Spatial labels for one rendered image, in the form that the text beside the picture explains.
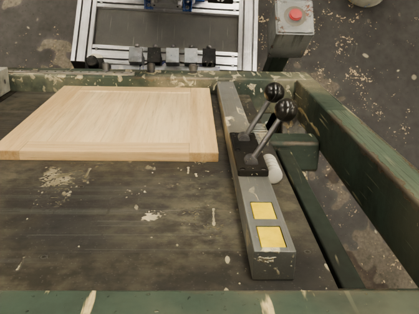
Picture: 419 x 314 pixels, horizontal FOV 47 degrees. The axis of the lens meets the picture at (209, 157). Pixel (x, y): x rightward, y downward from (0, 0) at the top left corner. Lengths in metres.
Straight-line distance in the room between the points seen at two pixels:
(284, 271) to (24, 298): 0.30
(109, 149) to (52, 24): 1.77
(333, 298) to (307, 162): 0.82
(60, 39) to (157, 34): 0.55
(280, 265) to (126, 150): 0.46
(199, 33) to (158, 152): 1.44
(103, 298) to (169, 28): 2.00
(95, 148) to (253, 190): 0.37
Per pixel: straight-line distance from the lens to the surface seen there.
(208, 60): 1.64
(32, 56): 2.61
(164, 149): 0.94
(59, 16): 2.68
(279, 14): 1.55
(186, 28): 2.32
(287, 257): 0.58
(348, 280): 0.71
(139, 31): 2.33
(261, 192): 0.71
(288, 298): 0.40
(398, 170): 0.83
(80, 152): 0.94
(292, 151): 1.19
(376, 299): 0.42
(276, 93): 0.88
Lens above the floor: 2.25
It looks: 76 degrees down
